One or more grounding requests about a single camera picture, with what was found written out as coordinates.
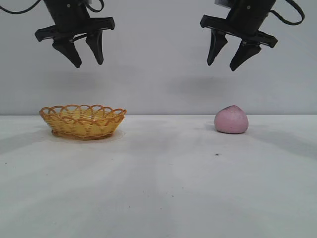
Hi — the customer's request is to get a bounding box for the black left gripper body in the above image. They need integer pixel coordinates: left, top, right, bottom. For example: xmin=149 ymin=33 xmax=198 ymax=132
xmin=34 ymin=0 xmax=116 ymax=42

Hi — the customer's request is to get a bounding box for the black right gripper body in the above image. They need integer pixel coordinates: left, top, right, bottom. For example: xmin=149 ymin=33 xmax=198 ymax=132
xmin=200 ymin=0 xmax=278 ymax=49

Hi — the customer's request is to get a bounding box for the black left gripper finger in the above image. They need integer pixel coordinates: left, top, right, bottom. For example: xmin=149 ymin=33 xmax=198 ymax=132
xmin=52 ymin=39 xmax=83 ymax=69
xmin=85 ymin=29 xmax=105 ymax=66

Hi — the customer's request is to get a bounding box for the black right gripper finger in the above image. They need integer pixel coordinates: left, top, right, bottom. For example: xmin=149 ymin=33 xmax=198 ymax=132
xmin=229 ymin=40 xmax=262 ymax=72
xmin=206 ymin=28 xmax=228 ymax=66

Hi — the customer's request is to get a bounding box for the pink peach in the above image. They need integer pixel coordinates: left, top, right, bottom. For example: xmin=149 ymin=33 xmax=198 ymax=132
xmin=214 ymin=105 xmax=249 ymax=134

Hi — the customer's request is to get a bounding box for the yellow orange woven basket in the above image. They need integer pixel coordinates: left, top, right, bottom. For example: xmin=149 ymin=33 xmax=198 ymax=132
xmin=39 ymin=104 xmax=127 ymax=141

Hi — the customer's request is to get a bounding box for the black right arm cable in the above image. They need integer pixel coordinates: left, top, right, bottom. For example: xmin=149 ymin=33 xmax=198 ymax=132
xmin=269 ymin=0 xmax=306 ymax=26

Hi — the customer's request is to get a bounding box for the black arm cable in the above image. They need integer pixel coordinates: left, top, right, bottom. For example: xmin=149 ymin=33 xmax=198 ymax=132
xmin=0 ymin=4 xmax=48 ymax=14
xmin=269 ymin=0 xmax=306 ymax=26

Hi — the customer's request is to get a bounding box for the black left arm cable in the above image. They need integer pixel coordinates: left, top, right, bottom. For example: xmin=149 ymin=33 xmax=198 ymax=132
xmin=0 ymin=4 xmax=48 ymax=14

